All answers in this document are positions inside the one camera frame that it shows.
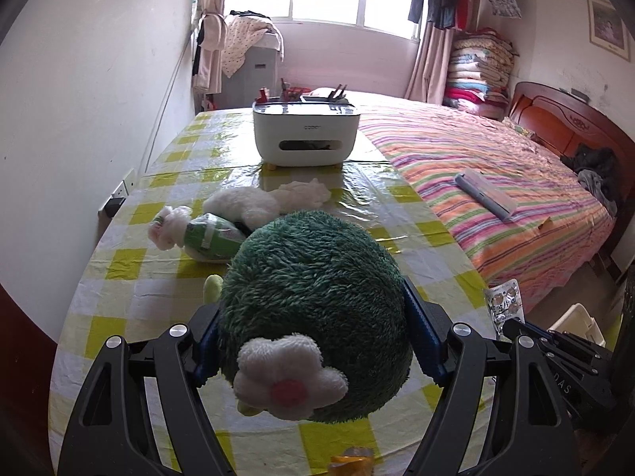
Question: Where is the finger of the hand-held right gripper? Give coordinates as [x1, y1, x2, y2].
[500, 317, 551, 347]

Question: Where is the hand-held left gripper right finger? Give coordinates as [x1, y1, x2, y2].
[401, 276, 579, 476]

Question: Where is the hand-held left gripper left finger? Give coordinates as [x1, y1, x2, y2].
[57, 302, 234, 476]

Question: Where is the silver blister pack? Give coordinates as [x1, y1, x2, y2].
[485, 280, 525, 342]

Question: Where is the white plastic trash bin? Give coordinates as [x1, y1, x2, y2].
[547, 302, 609, 349]

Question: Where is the green plush toy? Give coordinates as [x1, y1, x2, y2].
[217, 210, 414, 423]

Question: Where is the yellow checkered tablecloth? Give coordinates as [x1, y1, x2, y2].
[50, 105, 502, 476]

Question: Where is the green plastic packet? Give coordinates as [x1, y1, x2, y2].
[185, 213, 250, 264]

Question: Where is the white flower plush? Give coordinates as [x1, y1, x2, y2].
[148, 205, 192, 252]

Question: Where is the orange yellow wrapper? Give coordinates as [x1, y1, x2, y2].
[326, 460, 374, 476]

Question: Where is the striped bed sheet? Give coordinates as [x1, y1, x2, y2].
[308, 87, 617, 314]

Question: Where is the white plush toy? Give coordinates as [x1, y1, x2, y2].
[202, 186, 279, 232]

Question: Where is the dark clothes pile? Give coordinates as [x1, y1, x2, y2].
[560, 144, 622, 215]

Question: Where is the white fluffy cloth piece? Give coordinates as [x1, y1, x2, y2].
[277, 177, 331, 210]

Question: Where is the wooden bed headboard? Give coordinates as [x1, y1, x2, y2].
[505, 81, 635, 204]

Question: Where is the white desktop organizer box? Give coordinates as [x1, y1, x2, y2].
[251, 98, 360, 167]

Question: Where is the stack of folded blankets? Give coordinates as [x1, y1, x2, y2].
[443, 29, 515, 121]

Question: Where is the grey white appliance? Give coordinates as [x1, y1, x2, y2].
[220, 35, 279, 111]

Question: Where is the framed picture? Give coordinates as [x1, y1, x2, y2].
[586, 0, 631, 63]

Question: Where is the hanging light robe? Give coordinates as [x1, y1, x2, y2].
[192, 10, 225, 96]

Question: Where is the wall power socket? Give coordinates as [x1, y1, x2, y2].
[96, 168, 136, 220]

